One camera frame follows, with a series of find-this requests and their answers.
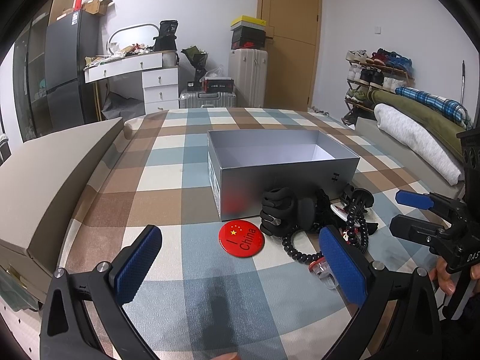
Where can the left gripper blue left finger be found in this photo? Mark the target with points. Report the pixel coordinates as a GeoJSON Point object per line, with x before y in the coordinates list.
{"type": "Point", "coordinates": [66, 329]}

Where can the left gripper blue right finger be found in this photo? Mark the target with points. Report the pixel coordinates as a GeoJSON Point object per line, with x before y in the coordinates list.
{"type": "Point", "coordinates": [371, 286]}

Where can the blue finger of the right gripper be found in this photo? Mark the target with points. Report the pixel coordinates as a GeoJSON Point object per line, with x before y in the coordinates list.
{"type": "Point", "coordinates": [422, 232]}
{"type": "Point", "coordinates": [438, 204]}

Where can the clear red small hair clip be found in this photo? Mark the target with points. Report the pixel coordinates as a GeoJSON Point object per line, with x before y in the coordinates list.
{"type": "Point", "coordinates": [322, 270]}

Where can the red I China badge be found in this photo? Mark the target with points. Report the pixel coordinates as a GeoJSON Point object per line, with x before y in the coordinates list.
{"type": "Point", "coordinates": [241, 238]}

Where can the person's right hand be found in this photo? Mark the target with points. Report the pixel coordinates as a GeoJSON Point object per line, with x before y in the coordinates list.
{"type": "Point", "coordinates": [445, 281]}

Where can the white rolled blanket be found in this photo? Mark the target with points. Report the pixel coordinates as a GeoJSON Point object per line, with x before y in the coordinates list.
{"type": "Point", "coordinates": [411, 134]}

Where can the olive green rolled blanket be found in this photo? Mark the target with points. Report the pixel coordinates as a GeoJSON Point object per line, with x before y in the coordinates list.
{"type": "Point", "coordinates": [440, 127]}

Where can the blue plaid blanket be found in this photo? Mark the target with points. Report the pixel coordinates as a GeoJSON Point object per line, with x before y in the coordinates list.
{"type": "Point", "coordinates": [450, 109]}

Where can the plaid bed cover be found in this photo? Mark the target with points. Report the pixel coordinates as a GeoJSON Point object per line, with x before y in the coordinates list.
{"type": "Point", "coordinates": [219, 287]}

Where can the shoe rack with shoes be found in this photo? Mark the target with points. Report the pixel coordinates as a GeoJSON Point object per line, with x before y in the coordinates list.
{"type": "Point", "coordinates": [382, 70]}

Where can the grey open cardboard box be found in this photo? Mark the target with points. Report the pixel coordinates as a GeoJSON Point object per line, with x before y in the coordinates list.
{"type": "Point", "coordinates": [243, 164]}

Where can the white upright suitcase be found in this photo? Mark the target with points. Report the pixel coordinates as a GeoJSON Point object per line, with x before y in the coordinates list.
{"type": "Point", "coordinates": [248, 69]}

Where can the wooden door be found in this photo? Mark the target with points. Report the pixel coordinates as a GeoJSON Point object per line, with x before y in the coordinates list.
{"type": "Point", "coordinates": [293, 44]}

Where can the black red box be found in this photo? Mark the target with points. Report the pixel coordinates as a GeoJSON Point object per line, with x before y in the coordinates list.
{"type": "Point", "coordinates": [212, 85]}

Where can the black shoe box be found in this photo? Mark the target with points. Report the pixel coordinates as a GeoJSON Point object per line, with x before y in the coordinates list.
{"type": "Point", "coordinates": [248, 38]}

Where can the yellow lid shoe box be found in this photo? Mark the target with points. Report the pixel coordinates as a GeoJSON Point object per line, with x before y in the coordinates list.
{"type": "Point", "coordinates": [248, 21]}

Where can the silver lying suitcase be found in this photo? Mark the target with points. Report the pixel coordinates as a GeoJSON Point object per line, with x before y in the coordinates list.
{"type": "Point", "coordinates": [200, 99]}

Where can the green flower bouquet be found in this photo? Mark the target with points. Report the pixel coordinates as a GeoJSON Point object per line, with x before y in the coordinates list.
{"type": "Point", "coordinates": [198, 60]}

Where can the white drawer cabinet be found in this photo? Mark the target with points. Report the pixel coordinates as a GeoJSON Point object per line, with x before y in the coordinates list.
{"type": "Point", "coordinates": [160, 90]}

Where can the white vanity desk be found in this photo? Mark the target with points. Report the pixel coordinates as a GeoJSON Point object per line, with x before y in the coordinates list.
{"type": "Point", "coordinates": [129, 65]}

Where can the glass door wardrobe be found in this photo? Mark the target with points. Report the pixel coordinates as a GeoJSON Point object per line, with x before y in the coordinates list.
{"type": "Point", "coordinates": [29, 84]}

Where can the black bag on desk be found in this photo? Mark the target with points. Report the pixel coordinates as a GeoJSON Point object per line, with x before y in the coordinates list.
{"type": "Point", "coordinates": [166, 40]}

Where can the dark grey refrigerator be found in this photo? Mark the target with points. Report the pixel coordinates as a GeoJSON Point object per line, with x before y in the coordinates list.
{"type": "Point", "coordinates": [69, 41]}

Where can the oval vanity mirror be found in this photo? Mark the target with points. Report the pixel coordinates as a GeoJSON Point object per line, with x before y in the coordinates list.
{"type": "Point", "coordinates": [140, 34]}

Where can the cardboard box on fridge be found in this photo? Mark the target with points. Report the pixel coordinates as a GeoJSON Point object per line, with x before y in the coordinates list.
{"type": "Point", "coordinates": [97, 7]}

